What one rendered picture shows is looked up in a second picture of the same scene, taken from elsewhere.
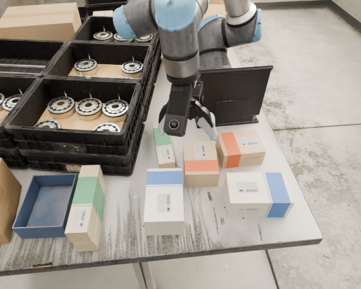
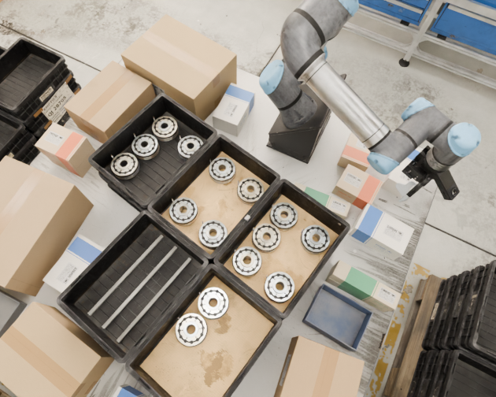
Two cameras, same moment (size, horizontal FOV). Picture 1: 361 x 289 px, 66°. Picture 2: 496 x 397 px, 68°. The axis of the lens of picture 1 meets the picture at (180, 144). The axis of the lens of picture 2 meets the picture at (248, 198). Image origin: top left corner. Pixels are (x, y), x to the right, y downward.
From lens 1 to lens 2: 1.19 m
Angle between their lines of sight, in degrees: 37
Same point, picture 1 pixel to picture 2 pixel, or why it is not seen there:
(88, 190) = (363, 279)
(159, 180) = (371, 224)
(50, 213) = (337, 320)
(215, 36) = (294, 85)
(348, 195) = not seen: hidden behind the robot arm
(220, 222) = (407, 207)
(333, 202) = not seen: hidden behind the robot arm
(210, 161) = (368, 180)
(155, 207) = (394, 240)
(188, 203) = not seen: hidden behind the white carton
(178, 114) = (451, 184)
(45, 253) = (373, 336)
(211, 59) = (303, 106)
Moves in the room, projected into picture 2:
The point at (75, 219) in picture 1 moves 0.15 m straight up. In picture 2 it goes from (386, 297) to (404, 291)
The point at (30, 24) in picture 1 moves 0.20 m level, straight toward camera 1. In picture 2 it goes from (36, 236) to (94, 242)
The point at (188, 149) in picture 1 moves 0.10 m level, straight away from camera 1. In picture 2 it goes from (347, 187) to (327, 173)
